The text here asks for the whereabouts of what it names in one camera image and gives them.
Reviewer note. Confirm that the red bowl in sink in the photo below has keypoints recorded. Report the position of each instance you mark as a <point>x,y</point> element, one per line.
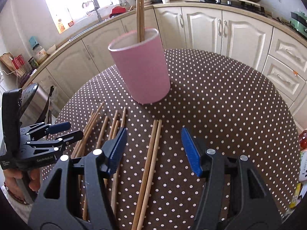
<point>117,11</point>

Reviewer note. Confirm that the black gas stove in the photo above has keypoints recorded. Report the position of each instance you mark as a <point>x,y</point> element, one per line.
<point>242,4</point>

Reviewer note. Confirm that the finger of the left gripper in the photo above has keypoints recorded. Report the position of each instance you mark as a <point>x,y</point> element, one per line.
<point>40,130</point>
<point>36,146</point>

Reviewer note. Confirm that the pink cylindrical utensil cup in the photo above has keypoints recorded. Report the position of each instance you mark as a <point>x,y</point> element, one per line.
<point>142,65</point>

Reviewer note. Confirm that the wooden cutting board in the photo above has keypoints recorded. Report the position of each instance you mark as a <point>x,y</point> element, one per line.
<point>7,58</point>

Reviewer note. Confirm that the glass jar with label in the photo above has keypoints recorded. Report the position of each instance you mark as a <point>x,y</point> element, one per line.
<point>39,53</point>

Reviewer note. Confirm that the chrome kitchen faucet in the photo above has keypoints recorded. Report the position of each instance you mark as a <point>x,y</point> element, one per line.
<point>96,8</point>

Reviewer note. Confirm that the colourful snack package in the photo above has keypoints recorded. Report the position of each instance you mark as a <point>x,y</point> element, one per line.
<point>300,190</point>

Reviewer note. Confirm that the green electric grill appliance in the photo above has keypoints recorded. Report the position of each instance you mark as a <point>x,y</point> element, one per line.
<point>299,22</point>

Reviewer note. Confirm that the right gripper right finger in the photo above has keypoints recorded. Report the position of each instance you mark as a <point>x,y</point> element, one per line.
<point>251,206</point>

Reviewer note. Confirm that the cream lower kitchen cabinets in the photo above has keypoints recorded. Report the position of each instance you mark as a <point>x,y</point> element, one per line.
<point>267,45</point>

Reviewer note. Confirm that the brown polka dot tablecloth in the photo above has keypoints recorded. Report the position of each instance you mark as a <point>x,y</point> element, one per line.
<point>235,109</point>

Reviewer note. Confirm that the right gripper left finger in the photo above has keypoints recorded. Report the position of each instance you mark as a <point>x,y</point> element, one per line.
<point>57,204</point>

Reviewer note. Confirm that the wooden chopstick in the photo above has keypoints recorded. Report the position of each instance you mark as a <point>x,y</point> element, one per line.
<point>96,115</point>
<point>150,176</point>
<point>98,146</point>
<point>145,176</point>
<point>116,175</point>
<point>114,131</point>
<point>78,147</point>
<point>138,19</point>
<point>142,21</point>
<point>113,125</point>

